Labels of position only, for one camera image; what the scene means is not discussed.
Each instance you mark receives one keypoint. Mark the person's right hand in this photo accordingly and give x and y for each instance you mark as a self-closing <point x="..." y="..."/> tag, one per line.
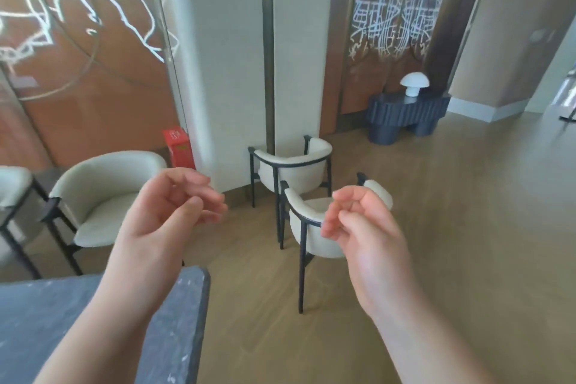
<point x="378" y="253"/>

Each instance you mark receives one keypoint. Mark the person's left hand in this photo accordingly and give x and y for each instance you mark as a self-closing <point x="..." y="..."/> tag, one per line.
<point x="148" y="239"/>

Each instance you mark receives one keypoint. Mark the person's left thumb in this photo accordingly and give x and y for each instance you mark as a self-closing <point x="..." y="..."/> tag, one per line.
<point x="177" y="215"/>

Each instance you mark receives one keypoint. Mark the person's right thumb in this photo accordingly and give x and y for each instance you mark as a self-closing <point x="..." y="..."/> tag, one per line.
<point x="353" y="224"/>

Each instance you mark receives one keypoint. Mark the person's left forearm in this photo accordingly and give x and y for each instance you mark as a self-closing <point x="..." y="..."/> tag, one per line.
<point x="90" y="334"/>

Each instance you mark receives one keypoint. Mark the person's right forearm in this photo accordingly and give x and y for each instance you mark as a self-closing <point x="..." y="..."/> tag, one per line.
<point x="423" y="347"/>

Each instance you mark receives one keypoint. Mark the red cardboard box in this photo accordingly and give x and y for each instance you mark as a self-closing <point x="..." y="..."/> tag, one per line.
<point x="179" y="149"/>

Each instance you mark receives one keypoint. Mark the dark fluted console table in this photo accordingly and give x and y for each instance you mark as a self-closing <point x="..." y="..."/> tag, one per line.
<point x="405" y="116"/>

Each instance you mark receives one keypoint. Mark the white mushroom table lamp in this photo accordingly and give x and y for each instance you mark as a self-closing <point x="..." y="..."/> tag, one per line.
<point x="414" y="81"/>

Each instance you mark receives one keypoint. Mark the orange panel with white lines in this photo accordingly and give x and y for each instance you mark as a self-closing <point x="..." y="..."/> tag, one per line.
<point x="90" y="82"/>
<point x="387" y="28"/>

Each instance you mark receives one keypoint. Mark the cream armchair with black frame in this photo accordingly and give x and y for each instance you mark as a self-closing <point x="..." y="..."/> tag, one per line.
<point x="103" y="190"/>
<point x="310" y="226"/>
<point x="9" y="185"/>
<point x="292" y="167"/>

